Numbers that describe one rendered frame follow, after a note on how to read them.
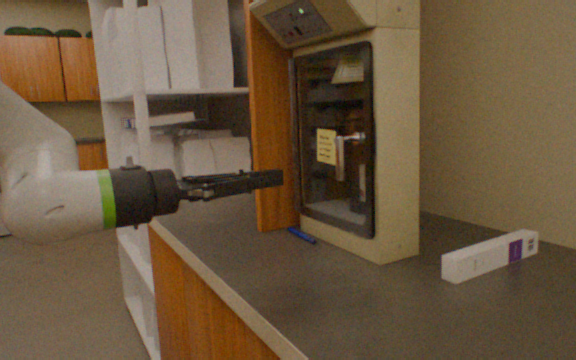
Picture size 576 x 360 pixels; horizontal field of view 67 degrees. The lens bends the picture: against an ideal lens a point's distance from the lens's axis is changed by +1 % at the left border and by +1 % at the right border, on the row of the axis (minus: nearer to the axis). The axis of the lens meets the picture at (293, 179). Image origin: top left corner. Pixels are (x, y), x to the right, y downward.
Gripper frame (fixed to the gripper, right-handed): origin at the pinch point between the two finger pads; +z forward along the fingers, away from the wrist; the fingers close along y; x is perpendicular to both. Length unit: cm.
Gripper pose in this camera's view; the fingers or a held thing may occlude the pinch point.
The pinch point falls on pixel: (263, 179)
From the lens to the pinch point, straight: 79.5
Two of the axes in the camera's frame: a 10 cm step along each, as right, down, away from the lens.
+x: 0.3, 9.8, 1.8
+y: -4.9, -1.4, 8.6
